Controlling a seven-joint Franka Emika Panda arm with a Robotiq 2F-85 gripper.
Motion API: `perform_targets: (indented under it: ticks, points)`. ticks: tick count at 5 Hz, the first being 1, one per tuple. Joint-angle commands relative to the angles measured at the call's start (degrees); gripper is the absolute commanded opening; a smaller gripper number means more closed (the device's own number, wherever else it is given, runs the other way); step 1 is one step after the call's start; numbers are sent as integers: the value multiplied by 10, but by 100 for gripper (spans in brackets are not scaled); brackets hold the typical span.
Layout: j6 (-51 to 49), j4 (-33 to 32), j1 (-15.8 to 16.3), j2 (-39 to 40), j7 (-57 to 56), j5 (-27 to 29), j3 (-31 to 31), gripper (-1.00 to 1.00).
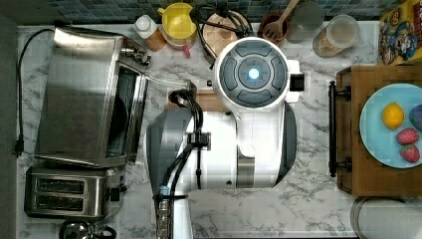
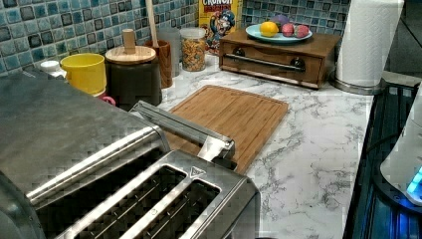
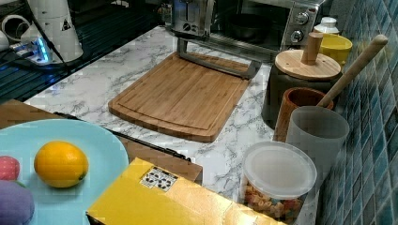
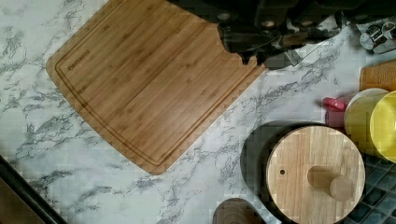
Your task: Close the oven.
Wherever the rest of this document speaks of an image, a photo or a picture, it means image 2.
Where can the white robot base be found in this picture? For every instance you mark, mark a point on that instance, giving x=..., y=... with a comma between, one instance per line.
x=402, y=167

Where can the stainless steel toaster oven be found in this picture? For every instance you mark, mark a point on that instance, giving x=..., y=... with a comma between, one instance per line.
x=63, y=153

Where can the bamboo cutting board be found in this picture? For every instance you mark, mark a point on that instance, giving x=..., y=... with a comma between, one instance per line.
x=249, y=119

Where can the clear cereal jar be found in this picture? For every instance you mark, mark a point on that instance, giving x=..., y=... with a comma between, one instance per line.
x=193, y=49

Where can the brown wooden utensil holder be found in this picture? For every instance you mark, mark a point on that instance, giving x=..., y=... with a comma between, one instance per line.
x=163, y=53

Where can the silver two-slot toaster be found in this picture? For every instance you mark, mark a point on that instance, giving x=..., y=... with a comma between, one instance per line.
x=177, y=196

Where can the black canister with wooden lid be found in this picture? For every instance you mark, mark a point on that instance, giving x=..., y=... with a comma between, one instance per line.
x=132, y=73

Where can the frosted plastic container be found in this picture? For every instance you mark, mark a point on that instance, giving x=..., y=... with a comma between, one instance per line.
x=172, y=36

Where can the light blue plate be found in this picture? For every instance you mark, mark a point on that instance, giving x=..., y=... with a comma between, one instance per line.
x=253, y=32

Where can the yellow cereal box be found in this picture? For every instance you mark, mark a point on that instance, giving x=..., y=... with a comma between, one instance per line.
x=219, y=18

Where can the yellow lemon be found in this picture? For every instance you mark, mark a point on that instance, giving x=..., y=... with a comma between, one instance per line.
x=269, y=29

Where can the pink mug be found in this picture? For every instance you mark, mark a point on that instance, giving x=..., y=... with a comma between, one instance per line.
x=104, y=97

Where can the wooden drawer box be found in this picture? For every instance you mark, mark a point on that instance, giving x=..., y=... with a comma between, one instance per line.
x=301, y=62

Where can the red apple left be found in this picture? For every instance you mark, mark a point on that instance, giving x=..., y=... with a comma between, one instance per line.
x=288, y=30

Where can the red apple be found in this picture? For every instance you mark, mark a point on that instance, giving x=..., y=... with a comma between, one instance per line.
x=300, y=31
x=288, y=30

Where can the purple fruit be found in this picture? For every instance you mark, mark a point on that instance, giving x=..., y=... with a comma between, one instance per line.
x=280, y=20

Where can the red apple right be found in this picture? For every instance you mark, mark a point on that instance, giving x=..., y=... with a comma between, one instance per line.
x=300, y=31

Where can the yellow plastic cup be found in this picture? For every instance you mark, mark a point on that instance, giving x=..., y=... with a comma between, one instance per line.
x=86, y=72

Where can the white bottle cap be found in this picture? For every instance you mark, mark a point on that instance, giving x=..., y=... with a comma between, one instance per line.
x=53, y=68

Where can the white paper towel roll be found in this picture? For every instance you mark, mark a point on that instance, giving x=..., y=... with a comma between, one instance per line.
x=365, y=45

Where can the wooden spoon handle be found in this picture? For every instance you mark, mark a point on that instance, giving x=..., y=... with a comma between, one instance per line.
x=151, y=21

